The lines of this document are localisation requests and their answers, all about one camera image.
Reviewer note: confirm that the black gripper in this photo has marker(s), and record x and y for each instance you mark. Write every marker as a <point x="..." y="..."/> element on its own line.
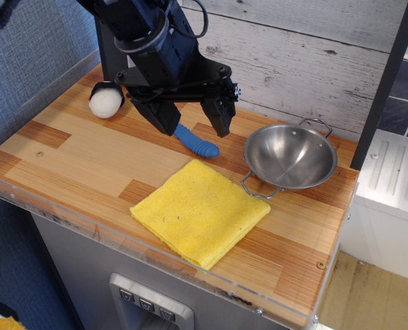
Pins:
<point x="167" y="61"/>

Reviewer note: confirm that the small stainless steel pan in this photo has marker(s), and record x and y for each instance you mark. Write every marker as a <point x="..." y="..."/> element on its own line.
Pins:
<point x="290" y="157"/>

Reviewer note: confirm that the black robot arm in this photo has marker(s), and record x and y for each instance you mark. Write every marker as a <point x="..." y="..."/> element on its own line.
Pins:
<point x="134" y="18"/>

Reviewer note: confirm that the folded yellow cloth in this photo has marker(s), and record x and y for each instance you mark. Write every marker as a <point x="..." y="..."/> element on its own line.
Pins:
<point x="200" y="214"/>

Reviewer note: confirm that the blue ribbed toy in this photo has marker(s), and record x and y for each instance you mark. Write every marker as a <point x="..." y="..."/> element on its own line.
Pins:
<point x="195" y="144"/>

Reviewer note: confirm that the white ball black band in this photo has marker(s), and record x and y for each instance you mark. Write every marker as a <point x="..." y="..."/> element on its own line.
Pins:
<point x="106" y="99"/>

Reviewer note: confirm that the clear acrylic table guard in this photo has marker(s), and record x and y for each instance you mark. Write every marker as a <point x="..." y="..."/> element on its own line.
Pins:
<point x="281" y="266"/>

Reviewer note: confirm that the silver dispenser button panel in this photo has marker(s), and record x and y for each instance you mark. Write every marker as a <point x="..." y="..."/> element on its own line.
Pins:
<point x="140" y="307"/>

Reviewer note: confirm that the white ribbed cabinet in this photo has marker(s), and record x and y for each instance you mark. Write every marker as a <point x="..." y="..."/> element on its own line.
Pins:
<point x="376" y="229"/>

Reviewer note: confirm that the yellow object bottom left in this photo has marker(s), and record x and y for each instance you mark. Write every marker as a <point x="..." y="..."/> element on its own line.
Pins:
<point x="10" y="324"/>

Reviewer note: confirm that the dark vertical post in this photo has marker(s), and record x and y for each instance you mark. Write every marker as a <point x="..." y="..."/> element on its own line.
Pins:
<point x="391" y="70"/>

